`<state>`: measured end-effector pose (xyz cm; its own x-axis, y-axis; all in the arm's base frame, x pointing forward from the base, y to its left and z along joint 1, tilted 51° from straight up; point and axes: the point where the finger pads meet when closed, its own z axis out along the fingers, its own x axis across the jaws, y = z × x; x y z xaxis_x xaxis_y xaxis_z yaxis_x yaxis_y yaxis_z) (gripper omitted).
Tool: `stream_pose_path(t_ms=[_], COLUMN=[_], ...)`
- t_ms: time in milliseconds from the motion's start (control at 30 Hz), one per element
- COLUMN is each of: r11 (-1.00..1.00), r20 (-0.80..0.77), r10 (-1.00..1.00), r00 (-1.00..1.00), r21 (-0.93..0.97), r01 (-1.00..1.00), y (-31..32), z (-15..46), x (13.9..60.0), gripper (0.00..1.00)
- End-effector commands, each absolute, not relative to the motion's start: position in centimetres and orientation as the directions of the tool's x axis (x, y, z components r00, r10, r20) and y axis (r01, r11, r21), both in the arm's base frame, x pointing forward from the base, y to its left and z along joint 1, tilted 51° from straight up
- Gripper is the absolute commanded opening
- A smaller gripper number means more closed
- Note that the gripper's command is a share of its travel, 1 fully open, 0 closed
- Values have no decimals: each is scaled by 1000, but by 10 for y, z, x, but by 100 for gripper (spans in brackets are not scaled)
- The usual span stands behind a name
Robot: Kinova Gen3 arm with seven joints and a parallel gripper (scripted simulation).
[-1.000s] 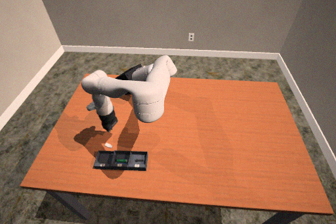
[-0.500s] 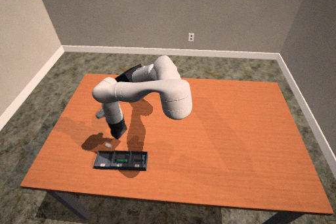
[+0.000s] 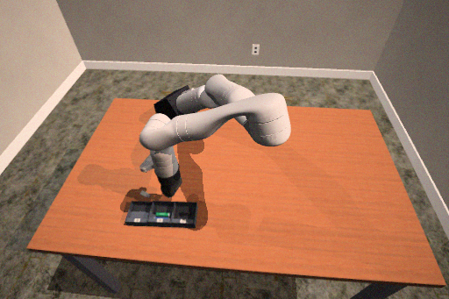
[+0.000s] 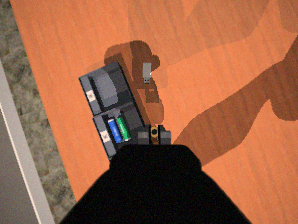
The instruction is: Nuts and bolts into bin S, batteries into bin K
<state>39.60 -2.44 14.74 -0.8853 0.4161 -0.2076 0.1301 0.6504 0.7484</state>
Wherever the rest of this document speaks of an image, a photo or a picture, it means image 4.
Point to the grey usb stick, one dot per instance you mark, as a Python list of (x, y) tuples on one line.
[(146, 72)]

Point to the green aa battery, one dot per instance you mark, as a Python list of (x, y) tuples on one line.
[(123, 128)]

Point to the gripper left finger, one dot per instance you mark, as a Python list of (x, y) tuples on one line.
[(144, 137)]

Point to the brass hex nut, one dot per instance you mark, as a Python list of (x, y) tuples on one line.
[(154, 131)]

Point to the blue aa battery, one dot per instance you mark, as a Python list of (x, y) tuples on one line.
[(114, 130)]

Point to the dark grey rack of three bins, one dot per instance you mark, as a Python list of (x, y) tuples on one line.
[(108, 98)]

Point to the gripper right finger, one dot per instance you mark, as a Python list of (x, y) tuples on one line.
[(164, 137)]

